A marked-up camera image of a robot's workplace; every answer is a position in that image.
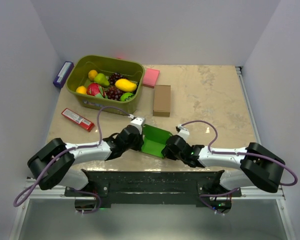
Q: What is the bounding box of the green pear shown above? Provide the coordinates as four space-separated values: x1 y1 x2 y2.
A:
93 73 110 87

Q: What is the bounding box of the small orange fruit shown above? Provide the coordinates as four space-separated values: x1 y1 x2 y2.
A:
88 69 98 81

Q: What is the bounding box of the olive green plastic bin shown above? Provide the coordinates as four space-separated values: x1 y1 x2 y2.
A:
66 55 145 114

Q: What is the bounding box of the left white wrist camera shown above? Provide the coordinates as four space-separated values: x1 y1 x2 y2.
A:
130 116 145 134

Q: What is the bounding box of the brown cardboard box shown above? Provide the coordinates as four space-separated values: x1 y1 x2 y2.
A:
153 85 171 117

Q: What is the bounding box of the red rectangular box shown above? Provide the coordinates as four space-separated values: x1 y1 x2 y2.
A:
61 108 95 132

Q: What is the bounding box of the green paper box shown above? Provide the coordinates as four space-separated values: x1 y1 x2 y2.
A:
141 124 173 159

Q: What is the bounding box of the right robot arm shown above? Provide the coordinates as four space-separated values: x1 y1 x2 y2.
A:
161 135 285 197

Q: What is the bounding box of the purple blue box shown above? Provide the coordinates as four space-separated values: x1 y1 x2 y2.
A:
53 61 74 89

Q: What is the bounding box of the pink box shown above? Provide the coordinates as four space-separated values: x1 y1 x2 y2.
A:
142 68 160 89

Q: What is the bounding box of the yellow mango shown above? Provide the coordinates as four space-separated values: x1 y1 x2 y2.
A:
115 78 137 93

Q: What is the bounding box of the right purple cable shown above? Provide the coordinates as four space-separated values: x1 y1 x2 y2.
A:
181 119 299 187

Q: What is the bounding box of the dark purple grapes back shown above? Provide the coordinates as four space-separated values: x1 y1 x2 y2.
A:
108 72 126 85

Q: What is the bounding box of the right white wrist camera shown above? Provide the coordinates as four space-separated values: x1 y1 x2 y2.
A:
176 124 190 141

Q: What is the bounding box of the green round fruit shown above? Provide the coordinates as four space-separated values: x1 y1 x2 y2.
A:
120 92 135 102

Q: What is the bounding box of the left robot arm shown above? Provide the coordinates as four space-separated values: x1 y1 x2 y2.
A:
27 124 143 196

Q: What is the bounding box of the yellow lemon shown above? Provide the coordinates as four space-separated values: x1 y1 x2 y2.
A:
75 85 87 95

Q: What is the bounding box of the aluminium frame rail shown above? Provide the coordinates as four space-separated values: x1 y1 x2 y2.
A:
28 185 95 200

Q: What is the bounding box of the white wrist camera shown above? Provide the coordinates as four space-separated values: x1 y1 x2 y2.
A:
130 116 145 134
176 124 190 141

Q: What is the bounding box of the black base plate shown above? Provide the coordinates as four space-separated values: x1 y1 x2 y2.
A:
64 169 242 209

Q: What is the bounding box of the purple cable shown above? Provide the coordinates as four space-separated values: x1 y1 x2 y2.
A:
13 105 135 208
181 119 299 187

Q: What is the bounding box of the dark red grapes front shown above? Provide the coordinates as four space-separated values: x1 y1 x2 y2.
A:
105 86 125 101

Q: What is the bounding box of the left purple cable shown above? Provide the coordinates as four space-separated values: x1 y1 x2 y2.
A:
13 105 135 208

